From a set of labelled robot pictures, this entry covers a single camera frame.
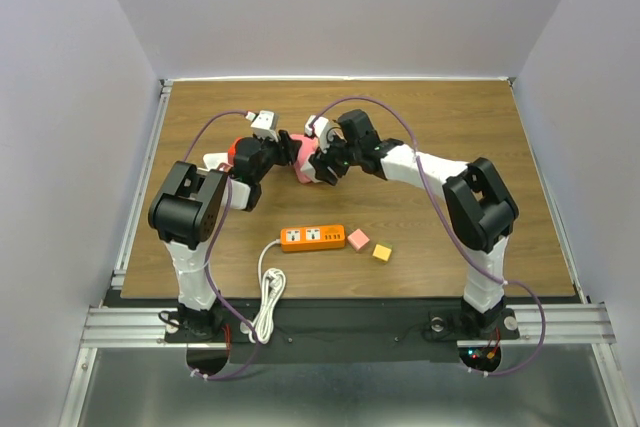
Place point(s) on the yellow green cube socket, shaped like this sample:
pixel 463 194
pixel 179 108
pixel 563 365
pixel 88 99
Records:
pixel 382 252

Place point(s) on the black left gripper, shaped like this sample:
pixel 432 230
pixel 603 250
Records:
pixel 291 148

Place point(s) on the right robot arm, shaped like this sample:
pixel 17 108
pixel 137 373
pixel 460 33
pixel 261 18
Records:
pixel 471 199

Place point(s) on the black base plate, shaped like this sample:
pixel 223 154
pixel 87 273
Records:
pixel 317 332

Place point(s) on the pink triangular socket adapter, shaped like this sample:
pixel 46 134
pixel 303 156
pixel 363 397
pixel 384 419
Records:
pixel 304 170

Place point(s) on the orange power strip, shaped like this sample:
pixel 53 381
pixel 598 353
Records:
pixel 313 238

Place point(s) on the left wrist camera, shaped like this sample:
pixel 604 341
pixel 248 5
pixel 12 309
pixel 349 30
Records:
pixel 264 124

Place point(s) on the bright red cube socket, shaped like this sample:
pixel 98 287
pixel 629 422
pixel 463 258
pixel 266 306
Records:
pixel 232 151

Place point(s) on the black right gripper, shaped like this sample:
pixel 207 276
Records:
pixel 321 165

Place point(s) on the pink cube socket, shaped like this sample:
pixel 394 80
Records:
pixel 358 240

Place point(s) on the white power strip base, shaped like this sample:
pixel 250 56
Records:
pixel 217 161

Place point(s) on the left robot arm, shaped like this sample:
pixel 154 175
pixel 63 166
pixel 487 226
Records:
pixel 188 212

